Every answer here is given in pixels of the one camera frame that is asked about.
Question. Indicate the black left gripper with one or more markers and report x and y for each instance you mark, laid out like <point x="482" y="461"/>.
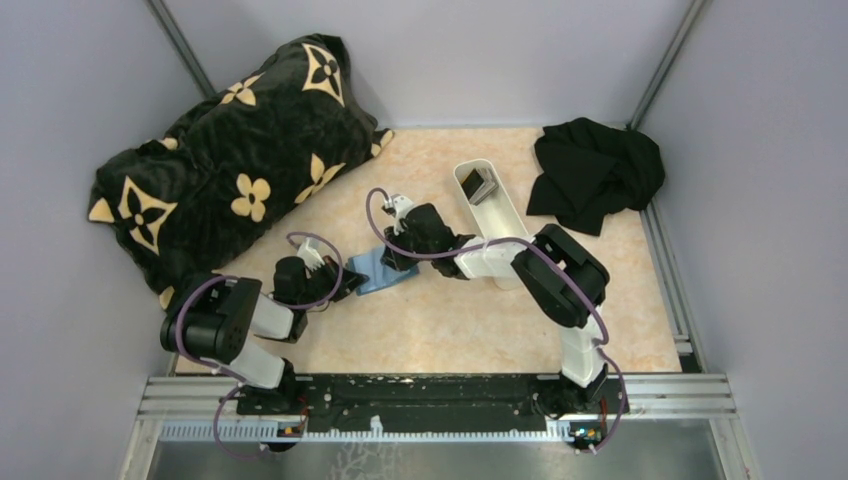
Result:
<point x="337" y="277"/>

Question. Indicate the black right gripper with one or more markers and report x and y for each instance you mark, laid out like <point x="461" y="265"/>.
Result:
<point x="397" y="253"/>

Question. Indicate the blue leather card holder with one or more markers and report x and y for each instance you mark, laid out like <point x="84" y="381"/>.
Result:
<point x="380" y="276"/>

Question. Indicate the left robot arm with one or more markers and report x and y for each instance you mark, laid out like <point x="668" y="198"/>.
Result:
<point x="215" y="318"/>

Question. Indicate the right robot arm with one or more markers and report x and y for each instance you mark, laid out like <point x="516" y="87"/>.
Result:
<point x="567" y="283"/>

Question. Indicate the white oblong plastic bin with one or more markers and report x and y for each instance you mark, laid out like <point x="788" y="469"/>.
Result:
<point x="494" y="218"/>

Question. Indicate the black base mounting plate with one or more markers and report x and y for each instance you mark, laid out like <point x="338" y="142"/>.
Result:
<point x="469" y="403"/>

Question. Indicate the black flower-patterned pillow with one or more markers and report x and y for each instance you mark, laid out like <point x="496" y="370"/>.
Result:
<point x="227" y="170"/>

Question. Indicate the black cloth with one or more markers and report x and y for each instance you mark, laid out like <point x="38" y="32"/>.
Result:
<point x="590" y="171"/>

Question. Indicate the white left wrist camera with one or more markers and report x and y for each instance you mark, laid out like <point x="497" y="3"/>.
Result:
<point x="308" y="252"/>

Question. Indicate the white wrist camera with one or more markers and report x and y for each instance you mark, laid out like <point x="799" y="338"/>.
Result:
<point x="398" y="206"/>
<point x="308" y="252"/>

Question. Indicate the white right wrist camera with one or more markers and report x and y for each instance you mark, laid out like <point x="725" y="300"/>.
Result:
<point x="398" y="206"/>

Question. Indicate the aluminium front rail frame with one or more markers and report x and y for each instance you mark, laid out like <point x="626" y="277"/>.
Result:
<point x="196" y="408"/>

